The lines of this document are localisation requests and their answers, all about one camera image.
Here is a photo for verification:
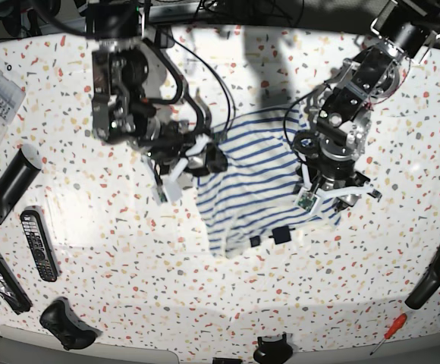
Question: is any black game controller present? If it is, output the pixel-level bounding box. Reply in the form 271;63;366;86
39;297;98;351

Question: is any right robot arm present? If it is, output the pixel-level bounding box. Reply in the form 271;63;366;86
86;1;228;203

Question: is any black cylindrical tube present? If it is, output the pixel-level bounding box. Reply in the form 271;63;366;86
0;144;42;225

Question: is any long black bar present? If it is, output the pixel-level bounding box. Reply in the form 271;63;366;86
0;253;33;315

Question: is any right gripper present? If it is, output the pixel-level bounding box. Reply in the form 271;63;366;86
142;121;229;206

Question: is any grey table clamp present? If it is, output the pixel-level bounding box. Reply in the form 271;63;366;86
154;26;174;49

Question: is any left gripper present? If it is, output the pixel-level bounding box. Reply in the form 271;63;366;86
292;130;382;215

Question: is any blue white striped t-shirt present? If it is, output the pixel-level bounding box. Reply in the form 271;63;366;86
196;105;341;258

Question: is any black handheld grip device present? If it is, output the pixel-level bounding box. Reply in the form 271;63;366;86
405;248;440;310

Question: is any red handled screwdriver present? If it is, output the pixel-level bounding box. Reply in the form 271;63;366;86
369;313;408;356

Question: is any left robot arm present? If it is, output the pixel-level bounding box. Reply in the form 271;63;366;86
291;1;440;215

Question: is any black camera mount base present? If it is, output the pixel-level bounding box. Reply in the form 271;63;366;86
253;333;294;364

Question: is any black TV remote control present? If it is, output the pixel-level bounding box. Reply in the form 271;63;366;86
20;209;60;282

